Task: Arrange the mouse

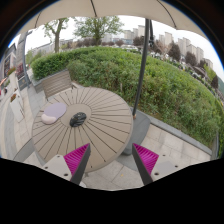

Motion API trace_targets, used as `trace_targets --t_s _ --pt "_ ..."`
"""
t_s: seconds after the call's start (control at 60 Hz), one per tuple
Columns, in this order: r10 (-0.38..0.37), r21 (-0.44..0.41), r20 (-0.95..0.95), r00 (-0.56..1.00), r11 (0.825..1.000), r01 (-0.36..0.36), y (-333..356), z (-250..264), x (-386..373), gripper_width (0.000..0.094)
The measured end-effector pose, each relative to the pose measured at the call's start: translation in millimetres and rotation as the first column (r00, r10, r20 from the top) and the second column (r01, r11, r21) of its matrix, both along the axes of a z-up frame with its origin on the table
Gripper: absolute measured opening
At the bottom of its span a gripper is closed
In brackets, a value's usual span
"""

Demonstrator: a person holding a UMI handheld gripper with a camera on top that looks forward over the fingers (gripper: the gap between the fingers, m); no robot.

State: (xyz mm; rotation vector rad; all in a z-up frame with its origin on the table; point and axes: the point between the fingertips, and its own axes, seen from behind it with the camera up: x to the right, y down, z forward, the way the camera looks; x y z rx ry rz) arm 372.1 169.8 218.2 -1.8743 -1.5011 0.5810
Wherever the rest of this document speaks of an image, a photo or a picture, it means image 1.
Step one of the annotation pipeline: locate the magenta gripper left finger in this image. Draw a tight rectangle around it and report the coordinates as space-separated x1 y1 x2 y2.
43 143 92 186

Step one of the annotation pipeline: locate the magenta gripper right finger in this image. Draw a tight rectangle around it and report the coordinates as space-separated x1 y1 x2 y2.
131 143 181 186

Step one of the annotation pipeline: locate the black computer mouse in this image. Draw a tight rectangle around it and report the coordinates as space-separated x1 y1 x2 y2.
70 112 87 127

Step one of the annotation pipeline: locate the grey parasol base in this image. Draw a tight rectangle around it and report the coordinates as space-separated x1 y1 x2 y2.
123 111 150 155

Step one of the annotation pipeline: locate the round slatted beige table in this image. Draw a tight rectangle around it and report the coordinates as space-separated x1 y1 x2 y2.
32 87 133 172

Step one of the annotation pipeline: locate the green hedge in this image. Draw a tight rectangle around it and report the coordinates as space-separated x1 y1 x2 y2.
31 47 224 152

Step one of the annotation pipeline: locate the slatted beige chair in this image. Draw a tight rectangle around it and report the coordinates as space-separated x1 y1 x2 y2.
41 69 75 99

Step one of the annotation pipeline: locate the dark parasol pole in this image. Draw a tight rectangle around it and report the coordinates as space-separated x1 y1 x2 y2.
132 19 150 119

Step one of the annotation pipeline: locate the beige parasol canopy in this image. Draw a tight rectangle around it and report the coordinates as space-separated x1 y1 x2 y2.
18 0 206 38

